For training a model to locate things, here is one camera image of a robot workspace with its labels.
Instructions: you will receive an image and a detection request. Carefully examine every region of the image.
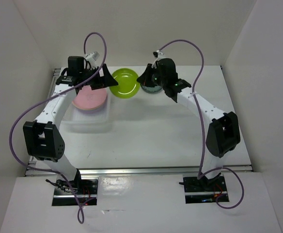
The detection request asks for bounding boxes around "clear plastic perforated bin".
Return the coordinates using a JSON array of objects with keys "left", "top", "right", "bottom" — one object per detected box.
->
[{"left": 60, "top": 91, "right": 112, "bottom": 133}]

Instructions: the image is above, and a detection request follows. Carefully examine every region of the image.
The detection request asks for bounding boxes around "beige plastic plate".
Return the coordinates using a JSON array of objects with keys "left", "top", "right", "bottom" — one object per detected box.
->
[{"left": 72, "top": 102, "right": 105, "bottom": 111}]

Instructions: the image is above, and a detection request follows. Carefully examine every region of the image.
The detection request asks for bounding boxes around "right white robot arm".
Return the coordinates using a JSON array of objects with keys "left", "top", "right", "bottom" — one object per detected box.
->
[{"left": 103, "top": 58, "right": 240, "bottom": 191}]

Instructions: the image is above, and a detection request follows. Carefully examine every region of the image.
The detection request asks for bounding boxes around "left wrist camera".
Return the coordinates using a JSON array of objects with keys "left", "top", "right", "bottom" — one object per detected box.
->
[{"left": 67, "top": 51, "right": 100, "bottom": 76}]

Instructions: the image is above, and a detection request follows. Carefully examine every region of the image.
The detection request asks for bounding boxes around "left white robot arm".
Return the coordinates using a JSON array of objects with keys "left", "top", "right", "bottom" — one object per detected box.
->
[{"left": 23, "top": 64, "right": 110, "bottom": 194}]

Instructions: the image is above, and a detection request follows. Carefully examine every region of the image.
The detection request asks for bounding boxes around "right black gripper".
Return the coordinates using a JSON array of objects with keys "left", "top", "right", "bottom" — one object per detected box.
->
[{"left": 138, "top": 64, "right": 167, "bottom": 87}]

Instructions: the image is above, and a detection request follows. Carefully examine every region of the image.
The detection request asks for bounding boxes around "green plastic plate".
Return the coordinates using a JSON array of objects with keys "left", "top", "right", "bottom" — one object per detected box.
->
[{"left": 110, "top": 68, "right": 140, "bottom": 99}]

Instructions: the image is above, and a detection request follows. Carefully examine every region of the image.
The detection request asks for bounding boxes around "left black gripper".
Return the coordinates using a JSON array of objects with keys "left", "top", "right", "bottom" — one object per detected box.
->
[{"left": 79, "top": 64, "right": 118, "bottom": 90}]

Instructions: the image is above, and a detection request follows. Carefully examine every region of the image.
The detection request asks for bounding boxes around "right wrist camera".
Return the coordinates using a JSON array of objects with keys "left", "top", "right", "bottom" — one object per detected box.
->
[{"left": 152, "top": 50, "right": 178, "bottom": 82}]

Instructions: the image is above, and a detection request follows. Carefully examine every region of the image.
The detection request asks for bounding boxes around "blue floral ceramic plate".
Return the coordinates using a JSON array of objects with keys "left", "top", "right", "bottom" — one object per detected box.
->
[{"left": 141, "top": 84, "right": 162, "bottom": 94}]

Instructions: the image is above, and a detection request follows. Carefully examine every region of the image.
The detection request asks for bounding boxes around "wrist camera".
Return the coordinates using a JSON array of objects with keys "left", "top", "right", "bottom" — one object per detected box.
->
[
  {"left": 152, "top": 50, "right": 178, "bottom": 82},
  {"left": 67, "top": 51, "right": 100, "bottom": 76}
]

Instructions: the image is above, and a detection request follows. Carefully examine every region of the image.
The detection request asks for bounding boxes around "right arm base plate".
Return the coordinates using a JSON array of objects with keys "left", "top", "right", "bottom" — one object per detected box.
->
[{"left": 179, "top": 176, "right": 229, "bottom": 204}]

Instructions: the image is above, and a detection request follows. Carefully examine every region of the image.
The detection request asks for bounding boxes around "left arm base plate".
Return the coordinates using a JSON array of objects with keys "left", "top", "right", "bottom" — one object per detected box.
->
[{"left": 45, "top": 179, "right": 98, "bottom": 206}]

